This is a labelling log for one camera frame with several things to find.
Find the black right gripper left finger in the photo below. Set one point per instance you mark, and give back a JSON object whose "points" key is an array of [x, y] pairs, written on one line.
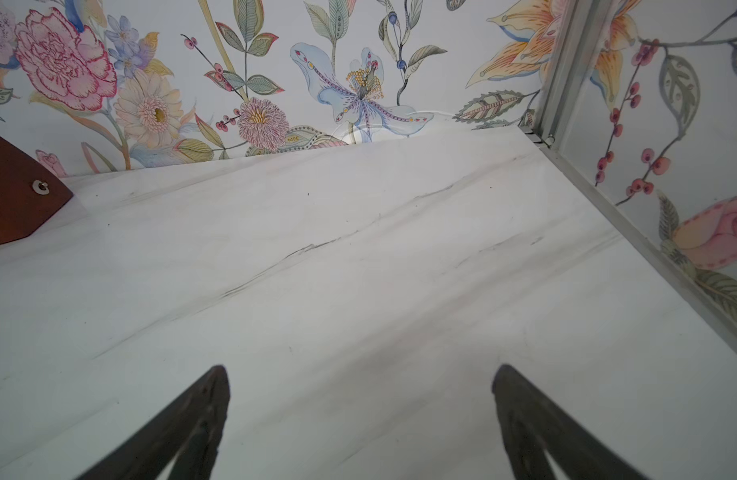
{"points": [[184, 438]]}

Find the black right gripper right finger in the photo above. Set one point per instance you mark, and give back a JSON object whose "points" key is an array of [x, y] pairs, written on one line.
{"points": [[535, 431]]}

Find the brown wooden metronome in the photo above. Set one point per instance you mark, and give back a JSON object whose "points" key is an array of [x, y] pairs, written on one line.
{"points": [[29, 194]]}

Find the aluminium frame post right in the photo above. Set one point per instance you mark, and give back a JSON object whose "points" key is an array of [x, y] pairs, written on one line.
{"points": [[572, 59]]}

